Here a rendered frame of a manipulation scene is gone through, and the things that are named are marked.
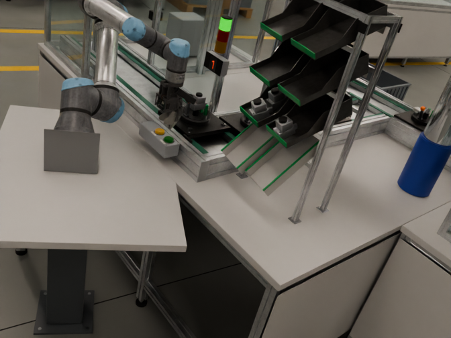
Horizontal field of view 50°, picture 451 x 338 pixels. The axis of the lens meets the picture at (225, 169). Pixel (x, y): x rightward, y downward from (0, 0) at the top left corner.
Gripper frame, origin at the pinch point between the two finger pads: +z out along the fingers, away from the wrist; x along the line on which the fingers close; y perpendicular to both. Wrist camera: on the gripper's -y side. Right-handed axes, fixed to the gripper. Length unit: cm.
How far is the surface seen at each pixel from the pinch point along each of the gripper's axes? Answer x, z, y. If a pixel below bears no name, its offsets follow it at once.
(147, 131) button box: -11.2, 8.3, 3.6
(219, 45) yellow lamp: -16.5, -26.0, -31.1
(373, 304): 81, 61, -69
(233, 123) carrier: -3.1, 6.2, -37.3
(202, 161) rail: 18.2, 7.3, -4.0
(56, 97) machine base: -109, 39, 3
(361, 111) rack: 54, -28, -42
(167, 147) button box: 3.3, 8.1, 2.7
